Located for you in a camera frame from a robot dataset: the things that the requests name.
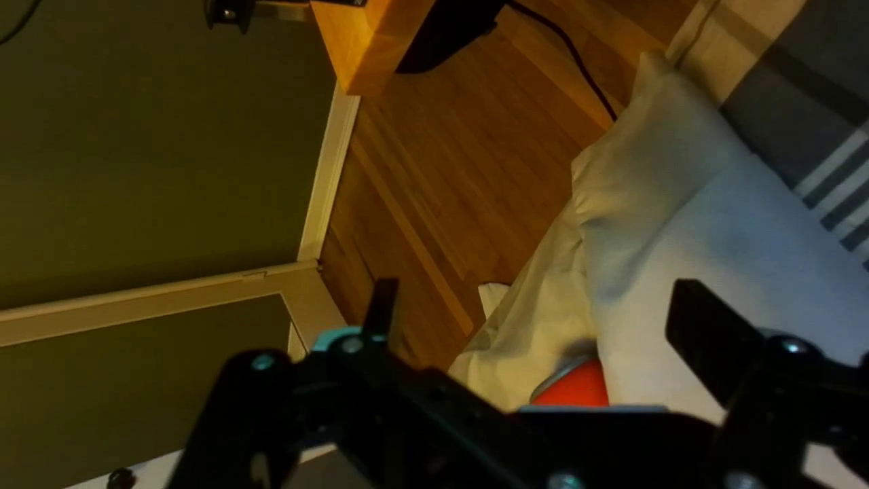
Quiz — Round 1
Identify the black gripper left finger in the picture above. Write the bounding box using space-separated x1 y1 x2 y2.
361 277 400 342

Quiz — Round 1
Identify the plaid checkered bed comforter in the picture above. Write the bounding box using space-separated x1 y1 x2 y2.
669 0 869 266

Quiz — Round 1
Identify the orange plastic baseball bat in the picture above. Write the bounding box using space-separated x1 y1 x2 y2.
532 360 609 407

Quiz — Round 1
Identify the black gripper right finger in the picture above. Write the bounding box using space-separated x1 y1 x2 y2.
665 280 764 404

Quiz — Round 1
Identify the grey pillow case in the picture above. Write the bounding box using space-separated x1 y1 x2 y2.
451 55 869 421

